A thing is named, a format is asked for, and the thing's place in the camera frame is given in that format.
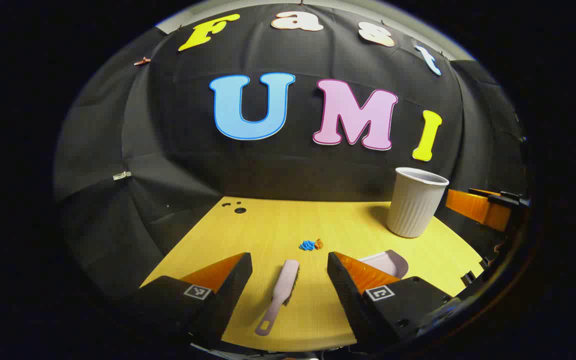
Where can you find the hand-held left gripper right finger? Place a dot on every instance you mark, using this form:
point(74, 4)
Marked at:
point(345, 295)

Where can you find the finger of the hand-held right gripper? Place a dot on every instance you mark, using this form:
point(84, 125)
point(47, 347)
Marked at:
point(478, 207)

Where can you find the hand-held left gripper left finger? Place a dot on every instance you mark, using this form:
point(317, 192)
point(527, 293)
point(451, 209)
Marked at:
point(228, 295)

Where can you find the pink dustpan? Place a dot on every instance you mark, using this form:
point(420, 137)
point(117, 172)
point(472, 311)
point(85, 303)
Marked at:
point(390, 262)

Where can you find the orange paper ball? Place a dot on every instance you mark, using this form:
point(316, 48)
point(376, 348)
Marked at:
point(319, 244)

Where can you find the small pink broom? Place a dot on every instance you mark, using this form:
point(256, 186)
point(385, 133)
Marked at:
point(287, 280)

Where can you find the white ribbed garbage bin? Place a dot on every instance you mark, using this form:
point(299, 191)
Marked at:
point(415, 205)

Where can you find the blue paper ball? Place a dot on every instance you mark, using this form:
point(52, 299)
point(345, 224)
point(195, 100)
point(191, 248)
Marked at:
point(307, 245)

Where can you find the yellow wooden desktop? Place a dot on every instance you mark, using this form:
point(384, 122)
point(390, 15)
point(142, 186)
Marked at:
point(278, 225)

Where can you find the black desk edge clamp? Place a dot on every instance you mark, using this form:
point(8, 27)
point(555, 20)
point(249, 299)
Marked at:
point(469, 278)

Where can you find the silver cloth clip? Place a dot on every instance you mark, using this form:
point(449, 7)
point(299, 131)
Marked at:
point(121, 175)

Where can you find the black backdrop cloth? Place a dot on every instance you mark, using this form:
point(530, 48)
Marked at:
point(178, 130)

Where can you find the red cloth clip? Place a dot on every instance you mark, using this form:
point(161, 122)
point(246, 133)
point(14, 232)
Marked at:
point(142, 61)

